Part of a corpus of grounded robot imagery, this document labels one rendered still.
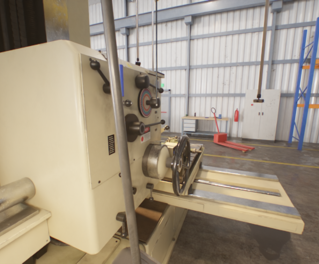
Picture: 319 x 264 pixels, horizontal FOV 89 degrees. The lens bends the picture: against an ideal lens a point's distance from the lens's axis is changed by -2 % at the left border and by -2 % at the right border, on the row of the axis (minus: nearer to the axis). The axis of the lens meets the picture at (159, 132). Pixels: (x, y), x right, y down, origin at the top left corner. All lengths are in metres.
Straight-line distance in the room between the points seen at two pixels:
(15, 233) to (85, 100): 0.58
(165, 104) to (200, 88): 1.87
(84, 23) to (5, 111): 0.99
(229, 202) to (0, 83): 1.86
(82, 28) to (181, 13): 7.55
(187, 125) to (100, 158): 7.11
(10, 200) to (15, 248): 0.19
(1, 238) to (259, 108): 7.73
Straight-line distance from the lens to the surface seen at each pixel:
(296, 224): 1.93
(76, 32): 1.62
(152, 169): 1.03
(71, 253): 1.63
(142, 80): 0.90
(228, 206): 1.86
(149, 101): 0.97
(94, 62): 0.64
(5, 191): 0.95
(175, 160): 0.89
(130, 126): 0.83
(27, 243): 1.02
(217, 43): 8.71
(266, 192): 2.28
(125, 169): 0.35
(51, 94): 0.75
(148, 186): 1.16
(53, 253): 1.68
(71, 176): 0.76
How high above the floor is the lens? 1.70
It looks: 11 degrees down
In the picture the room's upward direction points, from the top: straight up
